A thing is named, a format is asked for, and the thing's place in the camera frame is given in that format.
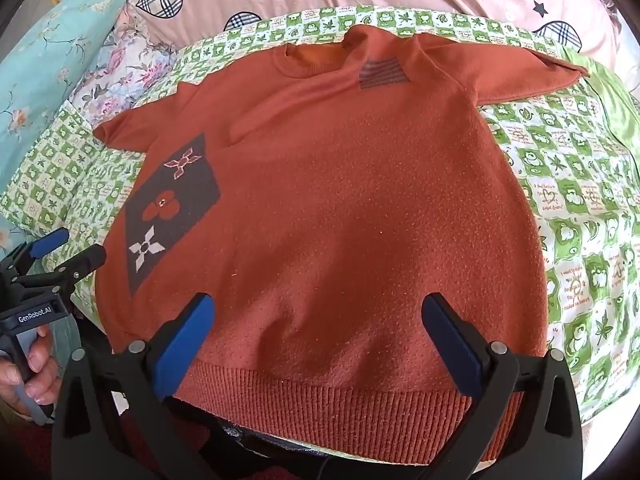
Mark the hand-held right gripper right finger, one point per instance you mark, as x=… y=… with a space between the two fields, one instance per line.
x=452 y=345

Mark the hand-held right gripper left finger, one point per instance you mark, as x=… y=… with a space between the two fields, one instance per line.
x=185 y=345

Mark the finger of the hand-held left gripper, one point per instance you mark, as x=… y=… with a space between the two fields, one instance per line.
x=50 y=242
x=82 y=262

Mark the orange knit sweater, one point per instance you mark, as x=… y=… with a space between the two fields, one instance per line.
x=325 y=200

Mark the person's left hand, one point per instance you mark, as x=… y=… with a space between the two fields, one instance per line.
x=42 y=365

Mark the teal floral pillow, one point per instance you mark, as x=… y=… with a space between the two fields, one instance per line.
x=45 y=60

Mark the green checkered printed blanket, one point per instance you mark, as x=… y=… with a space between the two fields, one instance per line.
x=565 y=200

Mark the pink floral pillow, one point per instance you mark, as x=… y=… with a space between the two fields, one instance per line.
x=125 y=65

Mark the light green cloth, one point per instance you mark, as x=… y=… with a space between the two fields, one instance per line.
x=610 y=100

